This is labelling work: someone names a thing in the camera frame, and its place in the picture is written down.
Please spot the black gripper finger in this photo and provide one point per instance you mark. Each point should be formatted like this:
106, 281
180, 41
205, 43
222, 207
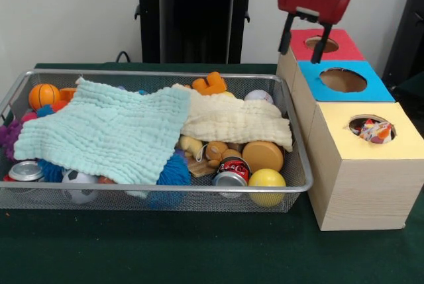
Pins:
286, 35
321, 45

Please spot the cream waffle cloth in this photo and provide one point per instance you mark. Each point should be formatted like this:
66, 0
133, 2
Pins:
245, 122

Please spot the small polka dot paper ball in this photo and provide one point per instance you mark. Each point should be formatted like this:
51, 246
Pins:
376, 131

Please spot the crushed silver can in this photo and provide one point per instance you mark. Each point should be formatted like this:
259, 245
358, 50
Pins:
233, 169

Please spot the mint waffle cloth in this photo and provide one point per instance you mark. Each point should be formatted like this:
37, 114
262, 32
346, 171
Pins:
83, 125

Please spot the wooden box three round holes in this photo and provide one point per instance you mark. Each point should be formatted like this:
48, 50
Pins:
364, 191

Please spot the white toy baseball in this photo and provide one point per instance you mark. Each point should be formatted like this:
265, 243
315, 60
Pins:
259, 96

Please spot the orange rubber toy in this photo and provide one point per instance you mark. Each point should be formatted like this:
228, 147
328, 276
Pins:
212, 83

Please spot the black upright panel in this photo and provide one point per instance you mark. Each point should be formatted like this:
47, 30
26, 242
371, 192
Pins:
410, 16

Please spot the brown toy burger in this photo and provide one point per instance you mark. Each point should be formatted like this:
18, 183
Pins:
263, 156

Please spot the yellow ball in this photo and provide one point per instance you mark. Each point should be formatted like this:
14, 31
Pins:
266, 186

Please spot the dark green table cloth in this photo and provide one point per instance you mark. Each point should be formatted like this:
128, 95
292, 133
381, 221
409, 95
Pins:
165, 247

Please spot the orange toy basketball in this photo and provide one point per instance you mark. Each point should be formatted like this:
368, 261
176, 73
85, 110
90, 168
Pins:
44, 96

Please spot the small soccer ball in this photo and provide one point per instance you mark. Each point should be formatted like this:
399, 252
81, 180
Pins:
77, 184

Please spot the red and silver can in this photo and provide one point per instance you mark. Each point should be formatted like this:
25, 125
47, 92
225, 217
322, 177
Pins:
24, 170

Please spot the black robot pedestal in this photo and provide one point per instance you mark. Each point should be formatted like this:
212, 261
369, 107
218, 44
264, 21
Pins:
195, 26

